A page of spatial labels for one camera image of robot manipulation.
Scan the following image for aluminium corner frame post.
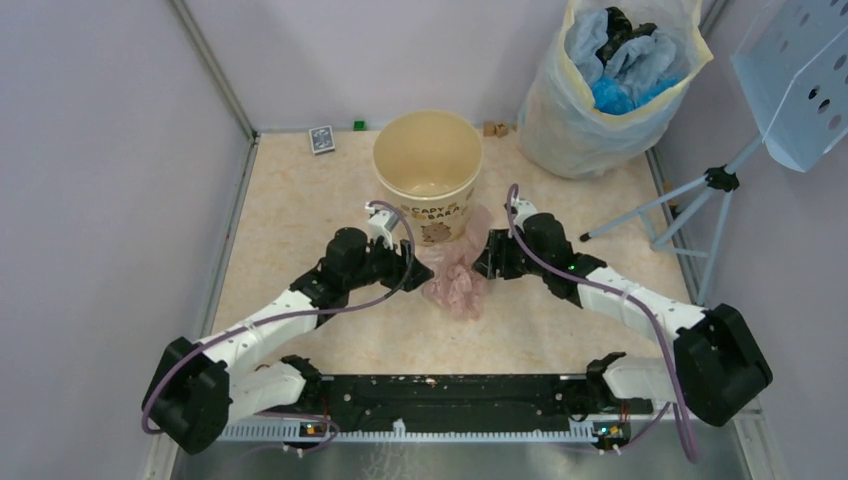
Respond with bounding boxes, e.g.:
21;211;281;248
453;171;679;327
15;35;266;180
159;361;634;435
167;0;257;142

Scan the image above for black plastic bag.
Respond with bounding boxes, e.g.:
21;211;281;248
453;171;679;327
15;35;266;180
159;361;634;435
595;6;657;65

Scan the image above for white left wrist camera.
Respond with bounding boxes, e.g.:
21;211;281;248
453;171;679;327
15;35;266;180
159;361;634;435
365;204;400;250

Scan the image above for perforated light blue panel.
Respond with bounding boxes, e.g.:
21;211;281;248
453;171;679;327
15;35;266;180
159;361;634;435
731;0;847;173

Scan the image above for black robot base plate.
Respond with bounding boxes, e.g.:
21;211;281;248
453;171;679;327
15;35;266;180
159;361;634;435
272;355;654;433

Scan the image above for white toothed cable rail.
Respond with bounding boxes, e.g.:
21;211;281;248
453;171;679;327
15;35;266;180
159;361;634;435
218;418;597;443

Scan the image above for light blue tripod stand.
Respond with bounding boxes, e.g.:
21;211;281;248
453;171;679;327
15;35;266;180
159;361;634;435
579;134;763;306

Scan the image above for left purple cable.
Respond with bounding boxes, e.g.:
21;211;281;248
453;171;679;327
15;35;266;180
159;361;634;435
140;200;417;458

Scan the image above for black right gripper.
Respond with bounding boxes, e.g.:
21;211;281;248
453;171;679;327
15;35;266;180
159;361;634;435
472;227;549;280

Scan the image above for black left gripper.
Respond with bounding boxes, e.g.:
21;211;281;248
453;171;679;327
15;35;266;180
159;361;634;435
345;232;434;292

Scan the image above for blue plastic bag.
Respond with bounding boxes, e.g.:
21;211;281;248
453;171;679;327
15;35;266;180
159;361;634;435
590;77;680;116

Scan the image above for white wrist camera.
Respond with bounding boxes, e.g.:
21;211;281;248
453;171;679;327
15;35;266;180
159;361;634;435
365;204;400;250
508;198;538;229

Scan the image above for pink plastic trash bag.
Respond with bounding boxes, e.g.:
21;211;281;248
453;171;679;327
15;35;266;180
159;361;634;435
417;205;493;320

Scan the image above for small wooden blocks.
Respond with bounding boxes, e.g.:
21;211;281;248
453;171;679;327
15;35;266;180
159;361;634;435
482;121;517;138

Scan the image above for large translucent bag of bags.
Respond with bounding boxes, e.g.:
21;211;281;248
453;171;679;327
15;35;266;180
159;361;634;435
517;0;713;179

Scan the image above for cream capybara trash bin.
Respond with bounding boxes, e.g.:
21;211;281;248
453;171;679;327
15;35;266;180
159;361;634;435
372;110;483;246

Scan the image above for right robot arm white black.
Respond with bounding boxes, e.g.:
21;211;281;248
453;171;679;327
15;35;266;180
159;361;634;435
473;213;774;427

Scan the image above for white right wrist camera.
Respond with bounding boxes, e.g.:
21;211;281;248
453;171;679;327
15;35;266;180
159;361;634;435
508;198;538;229

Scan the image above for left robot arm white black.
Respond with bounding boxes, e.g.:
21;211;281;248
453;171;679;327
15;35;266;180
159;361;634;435
141;227;434;454

